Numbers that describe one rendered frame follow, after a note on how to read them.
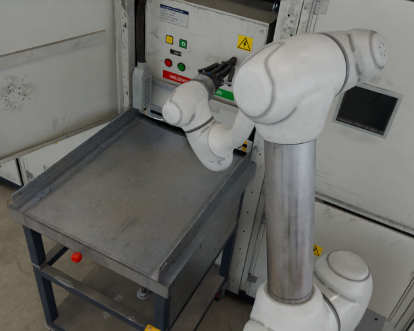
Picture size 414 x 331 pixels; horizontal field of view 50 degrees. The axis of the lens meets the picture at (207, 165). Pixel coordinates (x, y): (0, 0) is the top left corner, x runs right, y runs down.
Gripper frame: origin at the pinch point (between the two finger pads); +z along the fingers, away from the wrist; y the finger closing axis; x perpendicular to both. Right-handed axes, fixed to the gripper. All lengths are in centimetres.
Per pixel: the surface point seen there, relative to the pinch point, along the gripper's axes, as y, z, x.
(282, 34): 16.6, -0.4, 15.6
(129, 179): -20, -35, -38
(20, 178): -123, -1, -111
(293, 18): 19.2, -0.4, 21.4
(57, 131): -59, -29, -36
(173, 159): -12.3, -15.7, -38.4
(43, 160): -101, -2, -87
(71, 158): -42, -40, -35
